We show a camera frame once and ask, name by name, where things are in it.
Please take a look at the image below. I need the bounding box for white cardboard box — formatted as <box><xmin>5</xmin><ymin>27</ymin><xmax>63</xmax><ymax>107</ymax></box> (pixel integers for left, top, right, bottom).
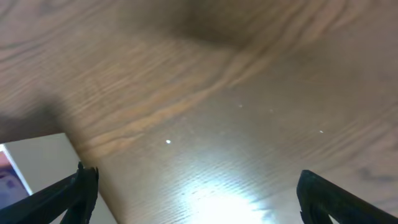
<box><xmin>1</xmin><ymin>134</ymin><xmax>116</xmax><ymax>224</ymax></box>

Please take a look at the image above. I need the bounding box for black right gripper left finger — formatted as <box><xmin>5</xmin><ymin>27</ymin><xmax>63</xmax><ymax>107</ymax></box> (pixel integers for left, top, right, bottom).
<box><xmin>1</xmin><ymin>162</ymin><xmax>99</xmax><ymax>224</ymax></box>

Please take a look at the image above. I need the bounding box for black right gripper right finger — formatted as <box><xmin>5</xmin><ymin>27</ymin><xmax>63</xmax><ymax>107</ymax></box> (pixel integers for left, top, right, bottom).
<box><xmin>297</xmin><ymin>170</ymin><xmax>397</xmax><ymax>224</ymax></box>

